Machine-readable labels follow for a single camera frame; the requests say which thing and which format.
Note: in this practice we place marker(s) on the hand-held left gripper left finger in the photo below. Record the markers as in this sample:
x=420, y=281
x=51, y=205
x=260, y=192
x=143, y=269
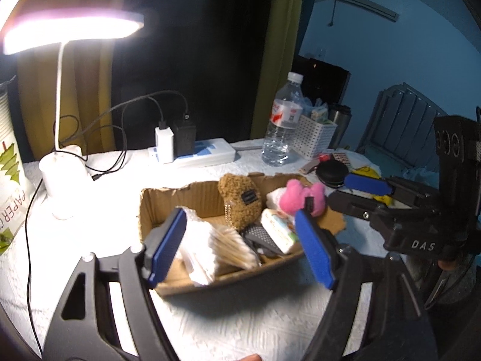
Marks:
x=167, y=246

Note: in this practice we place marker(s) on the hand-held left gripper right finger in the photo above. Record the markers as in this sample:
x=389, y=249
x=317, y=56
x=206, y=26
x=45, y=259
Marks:
x=315, y=250

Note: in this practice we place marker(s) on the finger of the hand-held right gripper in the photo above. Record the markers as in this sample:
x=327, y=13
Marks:
x=366, y=183
x=351, y=203

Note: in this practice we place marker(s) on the bag of cotton swabs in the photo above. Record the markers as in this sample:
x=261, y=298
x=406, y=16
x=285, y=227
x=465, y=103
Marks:
x=199, y=240

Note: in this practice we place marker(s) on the printed pocket tissue pack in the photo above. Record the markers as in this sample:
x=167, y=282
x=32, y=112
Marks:
x=280, y=231

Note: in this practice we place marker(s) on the cardboard box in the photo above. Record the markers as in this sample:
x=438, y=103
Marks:
x=176, y=203

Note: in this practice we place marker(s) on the pink plush toy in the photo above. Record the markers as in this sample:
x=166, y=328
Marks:
x=298, y=197

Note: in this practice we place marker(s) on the black patterned small pouch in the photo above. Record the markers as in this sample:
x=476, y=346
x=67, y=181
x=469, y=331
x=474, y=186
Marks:
x=259, y=235

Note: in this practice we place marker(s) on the cotton swabs pack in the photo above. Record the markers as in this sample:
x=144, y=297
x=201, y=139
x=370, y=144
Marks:
x=233, y=250

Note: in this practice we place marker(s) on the brown plush toy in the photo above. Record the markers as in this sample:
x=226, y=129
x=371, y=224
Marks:
x=238, y=199

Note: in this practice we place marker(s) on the person's right hand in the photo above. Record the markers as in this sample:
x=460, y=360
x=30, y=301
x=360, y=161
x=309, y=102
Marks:
x=448, y=265

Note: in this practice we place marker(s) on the person's left hand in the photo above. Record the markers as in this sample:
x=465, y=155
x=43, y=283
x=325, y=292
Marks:
x=251, y=357

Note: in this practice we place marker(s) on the yellow tissue pack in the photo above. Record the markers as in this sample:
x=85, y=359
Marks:
x=383, y=200

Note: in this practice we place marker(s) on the checkered card box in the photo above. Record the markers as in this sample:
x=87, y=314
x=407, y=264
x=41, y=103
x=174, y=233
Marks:
x=344, y=160

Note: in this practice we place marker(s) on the black round case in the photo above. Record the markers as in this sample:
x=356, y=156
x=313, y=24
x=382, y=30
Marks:
x=332, y=173

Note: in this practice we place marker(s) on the small red packet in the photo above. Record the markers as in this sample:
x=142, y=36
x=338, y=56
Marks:
x=324, y=157

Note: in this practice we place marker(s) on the grey headboard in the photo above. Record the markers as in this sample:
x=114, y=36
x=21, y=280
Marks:
x=402, y=131

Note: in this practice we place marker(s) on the steel cup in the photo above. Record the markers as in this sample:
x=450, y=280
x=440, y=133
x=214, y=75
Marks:
x=340, y=120

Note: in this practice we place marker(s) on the white perforated basket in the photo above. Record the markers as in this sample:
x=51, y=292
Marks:
x=313, y=137

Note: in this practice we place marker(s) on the blue plastic packet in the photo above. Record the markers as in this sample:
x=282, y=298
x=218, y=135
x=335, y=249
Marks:
x=308, y=105

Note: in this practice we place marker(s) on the clear water bottle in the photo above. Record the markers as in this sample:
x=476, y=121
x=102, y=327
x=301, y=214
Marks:
x=282, y=128

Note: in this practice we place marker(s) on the white tablecloth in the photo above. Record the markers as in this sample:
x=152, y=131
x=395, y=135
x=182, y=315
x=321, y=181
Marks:
x=233, y=323

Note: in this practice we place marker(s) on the white charger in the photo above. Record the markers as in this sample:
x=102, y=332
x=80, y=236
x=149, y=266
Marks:
x=164, y=144

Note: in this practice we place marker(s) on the white power strip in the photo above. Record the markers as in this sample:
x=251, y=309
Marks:
x=210, y=152

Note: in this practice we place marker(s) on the black power adapter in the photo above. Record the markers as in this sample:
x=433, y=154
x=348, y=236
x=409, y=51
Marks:
x=185, y=135

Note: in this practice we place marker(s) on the black monitor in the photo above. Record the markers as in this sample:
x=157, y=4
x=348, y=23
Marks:
x=319, y=79

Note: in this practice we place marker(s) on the white desk lamp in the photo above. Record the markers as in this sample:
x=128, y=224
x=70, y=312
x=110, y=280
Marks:
x=60, y=195

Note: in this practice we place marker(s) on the yellow curtain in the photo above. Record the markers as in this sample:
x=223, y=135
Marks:
x=278, y=64
x=86, y=94

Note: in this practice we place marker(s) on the white paper cups package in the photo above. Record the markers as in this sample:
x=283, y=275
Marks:
x=9, y=180

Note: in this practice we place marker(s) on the white air conditioner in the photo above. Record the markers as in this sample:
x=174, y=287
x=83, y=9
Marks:
x=360, y=2

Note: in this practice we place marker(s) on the dark window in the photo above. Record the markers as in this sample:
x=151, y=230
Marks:
x=199, y=45

